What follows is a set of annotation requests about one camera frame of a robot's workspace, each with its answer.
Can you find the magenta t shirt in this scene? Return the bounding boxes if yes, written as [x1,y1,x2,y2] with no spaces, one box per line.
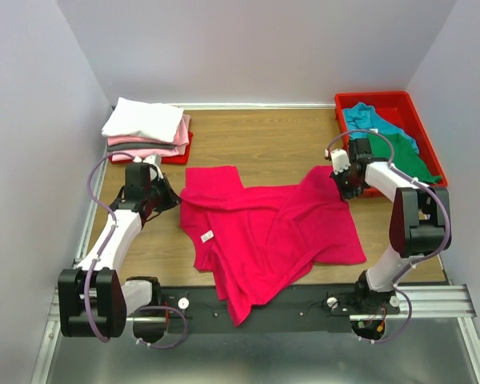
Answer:
[180,166,366,326]

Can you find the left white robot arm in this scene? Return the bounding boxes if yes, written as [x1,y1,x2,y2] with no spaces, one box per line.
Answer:
[57,156,181,342]

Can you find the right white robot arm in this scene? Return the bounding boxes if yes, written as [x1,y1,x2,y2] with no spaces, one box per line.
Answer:
[325,138,451,314]

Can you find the pink folded t shirt lower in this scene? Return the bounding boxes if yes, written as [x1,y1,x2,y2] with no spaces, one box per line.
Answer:
[109,145,186,160]

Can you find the red folded t shirt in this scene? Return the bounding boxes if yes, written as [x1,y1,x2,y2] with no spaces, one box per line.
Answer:
[110,132,194,165]

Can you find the grey folded t shirt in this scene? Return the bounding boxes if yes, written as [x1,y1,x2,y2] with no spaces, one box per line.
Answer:
[107,142,176,152]

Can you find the green t shirt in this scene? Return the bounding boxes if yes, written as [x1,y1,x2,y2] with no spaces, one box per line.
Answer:
[367,134,442,184]

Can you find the blue t shirt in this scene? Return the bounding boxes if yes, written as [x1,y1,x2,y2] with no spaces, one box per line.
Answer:
[342,102,419,154]

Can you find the white folded t shirt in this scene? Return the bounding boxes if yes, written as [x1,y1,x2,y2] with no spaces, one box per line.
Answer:
[102,97,184,143]

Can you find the red plastic bin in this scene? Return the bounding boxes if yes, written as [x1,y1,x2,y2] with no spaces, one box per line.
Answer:
[334,90,450,198]

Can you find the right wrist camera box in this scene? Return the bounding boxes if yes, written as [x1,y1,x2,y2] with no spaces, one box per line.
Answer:
[325,149,351,175]

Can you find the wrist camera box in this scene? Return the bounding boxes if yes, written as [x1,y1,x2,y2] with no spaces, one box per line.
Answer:
[142,154,163,180]
[325,149,351,175]

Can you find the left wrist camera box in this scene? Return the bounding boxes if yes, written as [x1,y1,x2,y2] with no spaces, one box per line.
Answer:
[142,154,163,180]

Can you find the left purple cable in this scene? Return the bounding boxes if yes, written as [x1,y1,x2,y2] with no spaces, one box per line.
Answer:
[82,154,189,350]

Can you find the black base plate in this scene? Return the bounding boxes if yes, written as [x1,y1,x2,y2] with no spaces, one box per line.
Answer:
[154,284,400,334]

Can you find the aluminium frame rail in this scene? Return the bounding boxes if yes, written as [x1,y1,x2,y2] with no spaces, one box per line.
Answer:
[47,284,477,322]

